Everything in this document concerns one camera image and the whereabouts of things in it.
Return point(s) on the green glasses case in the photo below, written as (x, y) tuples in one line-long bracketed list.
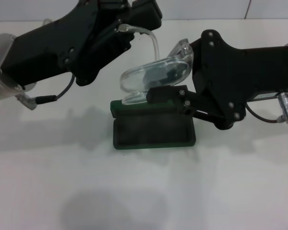
[(153, 134)]

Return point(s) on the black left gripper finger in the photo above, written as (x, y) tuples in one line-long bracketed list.
[(146, 14)]

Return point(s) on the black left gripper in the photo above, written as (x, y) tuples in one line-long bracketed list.
[(50, 52)]

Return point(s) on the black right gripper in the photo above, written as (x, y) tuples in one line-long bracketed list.
[(230, 76)]

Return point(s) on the clear white glasses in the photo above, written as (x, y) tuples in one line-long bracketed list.
[(134, 76)]

